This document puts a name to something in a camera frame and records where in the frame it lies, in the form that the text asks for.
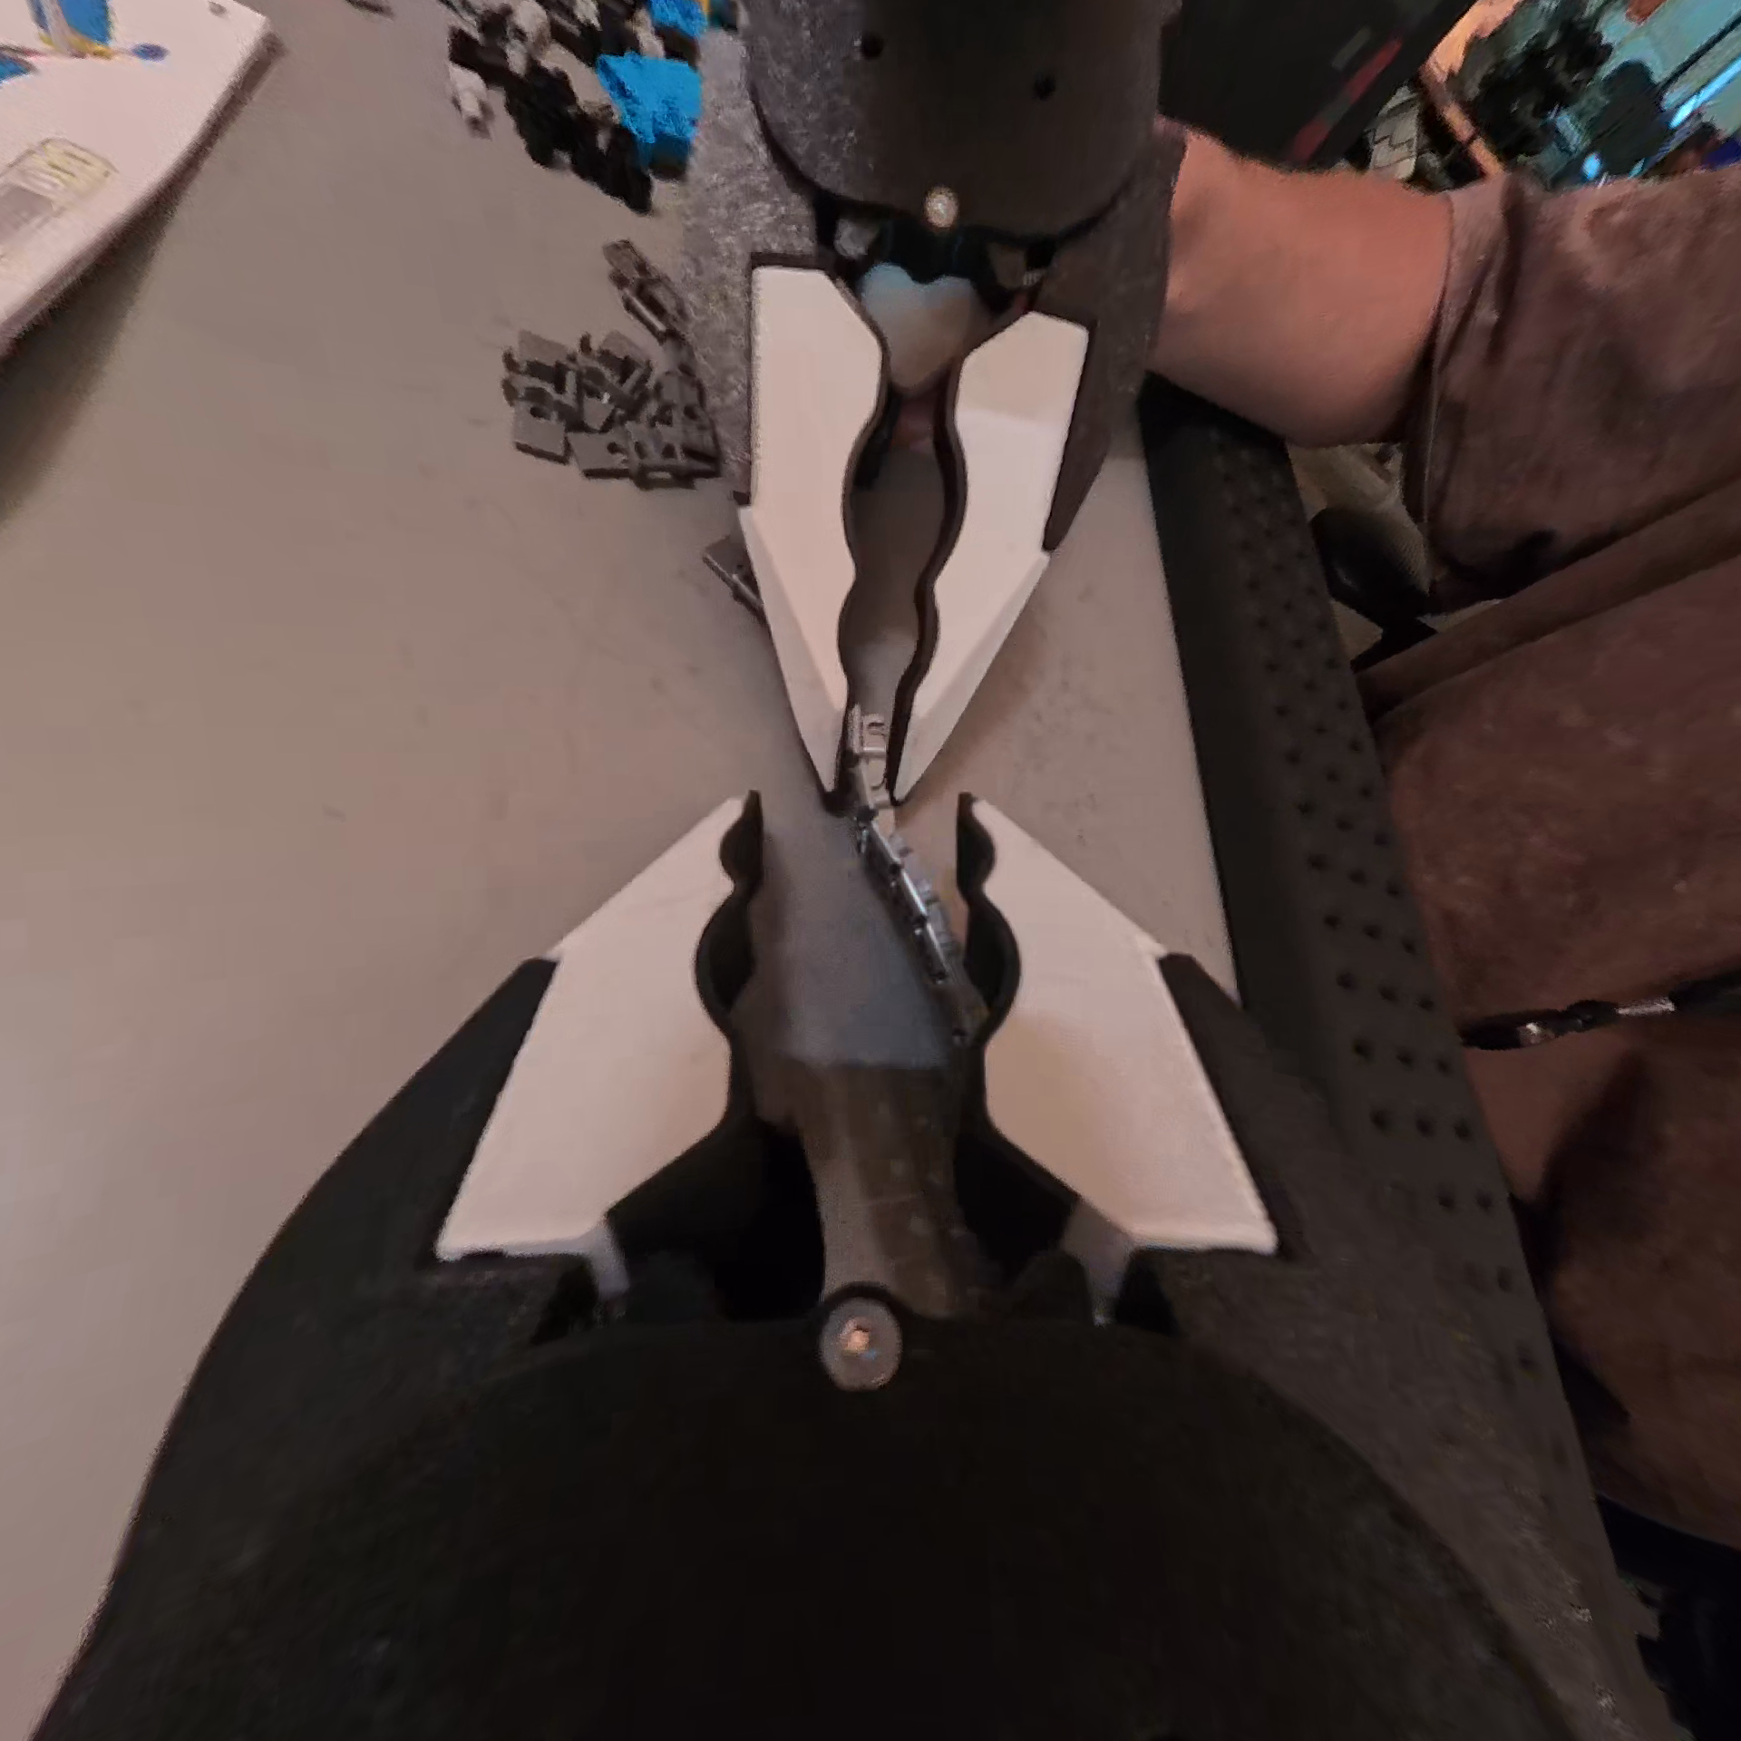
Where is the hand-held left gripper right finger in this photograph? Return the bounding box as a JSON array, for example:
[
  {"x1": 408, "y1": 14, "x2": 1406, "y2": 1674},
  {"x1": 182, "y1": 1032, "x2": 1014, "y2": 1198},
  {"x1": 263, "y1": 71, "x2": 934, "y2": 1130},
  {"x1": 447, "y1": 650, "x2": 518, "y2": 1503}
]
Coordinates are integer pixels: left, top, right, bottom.
[{"x1": 955, "y1": 792, "x2": 1280, "y2": 1328}]

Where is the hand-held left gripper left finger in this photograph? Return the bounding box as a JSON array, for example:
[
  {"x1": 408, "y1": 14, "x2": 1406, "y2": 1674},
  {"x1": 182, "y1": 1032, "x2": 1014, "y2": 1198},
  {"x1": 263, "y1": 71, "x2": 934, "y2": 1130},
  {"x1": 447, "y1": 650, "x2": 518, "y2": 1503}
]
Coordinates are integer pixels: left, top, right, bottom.
[{"x1": 435, "y1": 792, "x2": 766, "y2": 1296}]

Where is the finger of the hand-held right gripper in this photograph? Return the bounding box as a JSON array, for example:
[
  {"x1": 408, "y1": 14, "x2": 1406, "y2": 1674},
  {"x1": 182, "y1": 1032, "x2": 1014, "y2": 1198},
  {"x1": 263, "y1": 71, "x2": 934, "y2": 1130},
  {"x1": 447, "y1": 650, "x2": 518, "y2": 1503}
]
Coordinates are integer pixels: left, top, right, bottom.
[
  {"x1": 738, "y1": 264, "x2": 894, "y2": 803},
  {"x1": 884, "y1": 311, "x2": 1095, "y2": 803}
]

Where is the pile of grey links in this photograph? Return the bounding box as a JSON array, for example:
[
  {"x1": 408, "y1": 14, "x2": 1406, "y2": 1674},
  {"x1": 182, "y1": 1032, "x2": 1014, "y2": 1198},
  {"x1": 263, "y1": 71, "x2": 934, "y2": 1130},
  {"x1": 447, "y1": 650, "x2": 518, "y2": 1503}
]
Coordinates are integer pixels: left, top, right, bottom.
[{"x1": 500, "y1": 237, "x2": 766, "y2": 618}]

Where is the grey toy track chain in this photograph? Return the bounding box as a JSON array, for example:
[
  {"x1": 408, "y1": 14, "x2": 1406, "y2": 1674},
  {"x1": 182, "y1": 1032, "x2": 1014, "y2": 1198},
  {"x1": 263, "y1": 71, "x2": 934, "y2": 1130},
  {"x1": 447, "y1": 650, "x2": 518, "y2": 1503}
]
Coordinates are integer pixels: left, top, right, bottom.
[{"x1": 782, "y1": 802, "x2": 993, "y2": 1314}]

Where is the single grey track link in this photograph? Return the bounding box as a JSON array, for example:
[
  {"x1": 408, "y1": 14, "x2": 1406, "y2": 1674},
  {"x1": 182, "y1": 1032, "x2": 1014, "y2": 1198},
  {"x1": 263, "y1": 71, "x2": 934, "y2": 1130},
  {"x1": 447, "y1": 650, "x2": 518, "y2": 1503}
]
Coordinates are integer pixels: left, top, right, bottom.
[{"x1": 836, "y1": 703, "x2": 897, "y2": 820}]

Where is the person's right forearm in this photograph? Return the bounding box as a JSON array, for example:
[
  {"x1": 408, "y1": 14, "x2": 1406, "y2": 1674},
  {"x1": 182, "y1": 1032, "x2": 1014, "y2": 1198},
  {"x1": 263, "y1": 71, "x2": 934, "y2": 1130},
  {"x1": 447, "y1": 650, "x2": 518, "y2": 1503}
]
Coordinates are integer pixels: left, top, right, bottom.
[{"x1": 1157, "y1": 115, "x2": 1458, "y2": 450}]

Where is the grey desk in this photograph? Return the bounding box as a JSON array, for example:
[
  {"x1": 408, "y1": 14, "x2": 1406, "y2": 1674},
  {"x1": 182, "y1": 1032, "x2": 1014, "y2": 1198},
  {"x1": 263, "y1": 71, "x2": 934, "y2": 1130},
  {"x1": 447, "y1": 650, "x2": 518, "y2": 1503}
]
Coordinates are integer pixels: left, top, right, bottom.
[{"x1": 0, "y1": 0, "x2": 1239, "y2": 1729}]

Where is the black perforated pad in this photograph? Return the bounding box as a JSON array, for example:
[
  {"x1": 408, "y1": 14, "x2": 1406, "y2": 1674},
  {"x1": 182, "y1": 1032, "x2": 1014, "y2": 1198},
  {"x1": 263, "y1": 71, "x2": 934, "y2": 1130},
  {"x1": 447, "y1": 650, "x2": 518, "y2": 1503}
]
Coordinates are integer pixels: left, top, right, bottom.
[{"x1": 1140, "y1": 381, "x2": 1681, "y2": 1741}]

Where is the pile of small building bricks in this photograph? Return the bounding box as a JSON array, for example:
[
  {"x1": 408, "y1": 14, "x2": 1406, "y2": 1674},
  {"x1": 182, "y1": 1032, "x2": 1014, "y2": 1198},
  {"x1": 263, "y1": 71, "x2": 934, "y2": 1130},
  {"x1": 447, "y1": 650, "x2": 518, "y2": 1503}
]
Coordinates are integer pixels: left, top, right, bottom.
[{"x1": 347, "y1": 0, "x2": 749, "y2": 218}]

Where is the open instruction booklet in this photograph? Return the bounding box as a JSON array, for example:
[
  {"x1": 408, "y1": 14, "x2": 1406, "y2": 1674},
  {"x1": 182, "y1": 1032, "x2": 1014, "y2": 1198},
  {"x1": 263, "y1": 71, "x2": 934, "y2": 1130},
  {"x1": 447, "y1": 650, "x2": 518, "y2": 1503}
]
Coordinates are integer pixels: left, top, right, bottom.
[{"x1": 0, "y1": 0, "x2": 284, "y2": 359}]

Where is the black strap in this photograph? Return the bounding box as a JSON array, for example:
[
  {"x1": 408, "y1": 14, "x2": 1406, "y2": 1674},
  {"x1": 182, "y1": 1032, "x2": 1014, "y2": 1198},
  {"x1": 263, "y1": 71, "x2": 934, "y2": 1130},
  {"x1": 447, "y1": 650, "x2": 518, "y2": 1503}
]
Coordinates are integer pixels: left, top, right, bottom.
[{"x1": 1460, "y1": 982, "x2": 1741, "y2": 1053}]

